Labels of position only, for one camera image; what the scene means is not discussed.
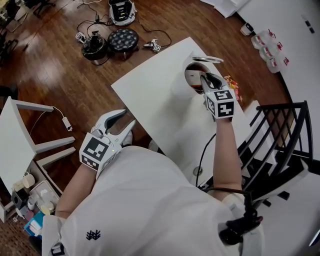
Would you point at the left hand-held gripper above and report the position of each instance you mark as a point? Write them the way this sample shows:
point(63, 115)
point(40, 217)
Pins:
point(96, 148)

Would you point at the small black speaker box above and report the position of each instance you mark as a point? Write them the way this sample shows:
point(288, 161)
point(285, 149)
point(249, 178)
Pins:
point(18, 200)

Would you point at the blue tissue box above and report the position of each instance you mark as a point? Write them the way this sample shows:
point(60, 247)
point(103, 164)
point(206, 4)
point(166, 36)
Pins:
point(33, 223)

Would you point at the white plastic tray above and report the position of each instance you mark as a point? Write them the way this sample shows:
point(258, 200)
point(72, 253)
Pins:
point(43, 197)

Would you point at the person in white shirt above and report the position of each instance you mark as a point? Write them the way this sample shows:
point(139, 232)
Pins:
point(150, 205)

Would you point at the white flat boards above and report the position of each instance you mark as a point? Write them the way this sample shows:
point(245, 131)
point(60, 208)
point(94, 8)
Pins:
point(225, 6)

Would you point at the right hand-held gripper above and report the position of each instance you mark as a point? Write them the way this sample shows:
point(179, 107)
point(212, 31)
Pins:
point(221, 103)

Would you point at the white electric kettle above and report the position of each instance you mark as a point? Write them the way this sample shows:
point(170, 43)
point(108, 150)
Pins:
point(182, 82)

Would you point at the black wall switches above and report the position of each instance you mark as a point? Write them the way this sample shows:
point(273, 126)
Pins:
point(308, 24)

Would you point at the colourful flower bouquet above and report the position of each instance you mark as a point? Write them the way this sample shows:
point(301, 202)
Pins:
point(233, 86)

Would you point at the black metal chair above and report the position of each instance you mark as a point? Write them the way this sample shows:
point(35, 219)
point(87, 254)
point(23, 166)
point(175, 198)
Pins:
point(282, 140)

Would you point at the person's left forearm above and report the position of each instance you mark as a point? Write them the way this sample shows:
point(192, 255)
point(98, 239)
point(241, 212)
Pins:
point(75, 190)

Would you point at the person's white shoe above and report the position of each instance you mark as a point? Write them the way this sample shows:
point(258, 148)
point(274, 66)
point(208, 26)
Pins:
point(153, 145)

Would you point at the clear water bottle red label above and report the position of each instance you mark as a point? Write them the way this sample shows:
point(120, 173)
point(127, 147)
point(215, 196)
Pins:
point(271, 51)
point(277, 65)
point(262, 39)

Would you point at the black quilted round stool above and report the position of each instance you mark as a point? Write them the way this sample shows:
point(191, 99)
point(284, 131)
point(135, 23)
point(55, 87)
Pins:
point(123, 40)

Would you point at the small white bin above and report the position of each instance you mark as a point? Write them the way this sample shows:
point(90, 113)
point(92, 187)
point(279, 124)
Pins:
point(247, 28)

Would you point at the person's right forearm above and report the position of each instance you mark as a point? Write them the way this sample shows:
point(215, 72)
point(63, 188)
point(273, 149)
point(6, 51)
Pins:
point(226, 155)

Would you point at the white mug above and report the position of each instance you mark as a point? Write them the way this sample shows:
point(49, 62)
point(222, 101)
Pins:
point(28, 179)

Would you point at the spare hand-held gripper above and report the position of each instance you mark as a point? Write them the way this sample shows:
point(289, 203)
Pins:
point(80, 37)
point(152, 45)

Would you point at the beige cup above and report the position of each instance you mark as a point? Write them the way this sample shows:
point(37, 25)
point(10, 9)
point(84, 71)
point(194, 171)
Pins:
point(18, 187)

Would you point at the white side table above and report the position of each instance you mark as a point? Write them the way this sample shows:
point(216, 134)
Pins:
point(15, 140)

